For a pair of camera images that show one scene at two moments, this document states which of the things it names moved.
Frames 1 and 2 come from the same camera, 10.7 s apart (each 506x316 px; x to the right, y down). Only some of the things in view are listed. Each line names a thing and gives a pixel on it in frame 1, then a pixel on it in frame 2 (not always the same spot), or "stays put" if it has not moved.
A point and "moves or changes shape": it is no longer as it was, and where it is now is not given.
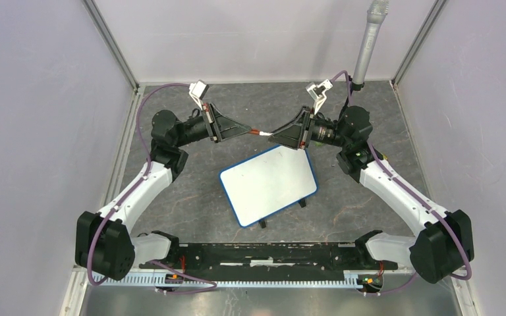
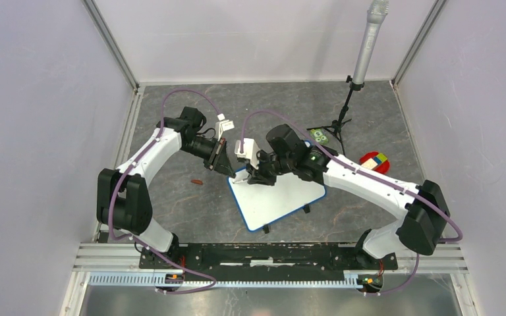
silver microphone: x=376 y=12 stays put
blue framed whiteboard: x=268 y=183 moves or changes shape
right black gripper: x=297 y=132 → x=259 y=176
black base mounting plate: x=290 y=257 stays put
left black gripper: x=219 y=127 → x=219 y=160
